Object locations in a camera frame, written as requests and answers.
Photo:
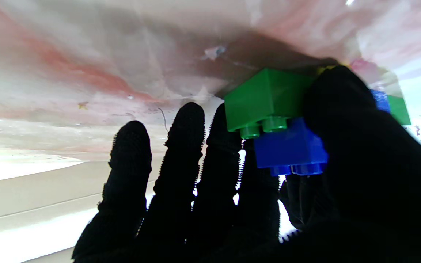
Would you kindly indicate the green toy brick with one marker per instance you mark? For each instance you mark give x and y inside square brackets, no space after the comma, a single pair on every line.
[398,109]
[265,96]

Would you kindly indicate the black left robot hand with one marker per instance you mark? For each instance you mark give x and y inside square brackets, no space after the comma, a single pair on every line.
[303,201]

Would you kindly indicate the white paper scrap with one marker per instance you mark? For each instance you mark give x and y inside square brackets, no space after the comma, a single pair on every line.
[213,52]

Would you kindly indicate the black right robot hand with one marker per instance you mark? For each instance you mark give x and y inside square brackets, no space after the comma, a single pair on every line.
[371,190]

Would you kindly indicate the blue toy brick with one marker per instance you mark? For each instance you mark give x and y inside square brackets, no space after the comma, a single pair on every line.
[381,101]
[289,146]

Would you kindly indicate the beige sofa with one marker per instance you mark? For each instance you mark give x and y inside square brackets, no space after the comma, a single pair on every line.
[31,197]

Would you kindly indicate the yellow toy brick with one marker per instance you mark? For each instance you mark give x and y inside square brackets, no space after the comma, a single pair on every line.
[325,68]

